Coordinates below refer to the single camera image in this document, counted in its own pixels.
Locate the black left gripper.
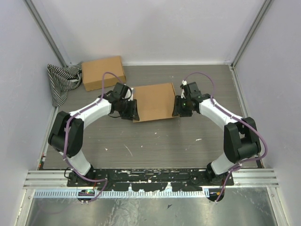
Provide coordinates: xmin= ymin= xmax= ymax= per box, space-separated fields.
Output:
xmin=119 ymin=98 xmax=140 ymax=121

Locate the brown cardboard box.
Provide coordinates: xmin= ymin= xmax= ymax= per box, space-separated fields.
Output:
xmin=82 ymin=56 xmax=126 ymax=91

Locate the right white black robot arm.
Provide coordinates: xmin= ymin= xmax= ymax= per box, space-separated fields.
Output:
xmin=172 ymin=80 xmax=261 ymax=186

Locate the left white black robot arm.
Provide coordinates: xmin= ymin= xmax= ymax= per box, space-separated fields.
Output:
xmin=48 ymin=82 xmax=140 ymax=187

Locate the striped black white cloth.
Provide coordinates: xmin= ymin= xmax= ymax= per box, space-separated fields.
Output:
xmin=47 ymin=62 xmax=82 ymax=107

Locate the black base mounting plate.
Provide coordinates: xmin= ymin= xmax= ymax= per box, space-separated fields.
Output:
xmin=66 ymin=168 xmax=227 ymax=192

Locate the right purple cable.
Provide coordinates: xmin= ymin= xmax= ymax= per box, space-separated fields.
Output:
xmin=184 ymin=72 xmax=269 ymax=203

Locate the white slotted cable duct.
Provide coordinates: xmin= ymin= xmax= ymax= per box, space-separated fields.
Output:
xmin=33 ymin=188 xmax=209 ymax=198

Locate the aluminium front rail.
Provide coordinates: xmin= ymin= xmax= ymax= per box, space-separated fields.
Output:
xmin=23 ymin=168 xmax=278 ymax=191

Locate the right aluminium corner post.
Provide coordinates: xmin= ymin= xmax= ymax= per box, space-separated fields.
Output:
xmin=230 ymin=0 xmax=274 ymax=70

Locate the aluminium corner post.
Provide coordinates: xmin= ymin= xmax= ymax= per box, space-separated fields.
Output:
xmin=230 ymin=0 xmax=274 ymax=70
xmin=24 ymin=0 xmax=71 ymax=66

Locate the left aluminium corner post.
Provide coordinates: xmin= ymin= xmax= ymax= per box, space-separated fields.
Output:
xmin=24 ymin=0 xmax=71 ymax=66

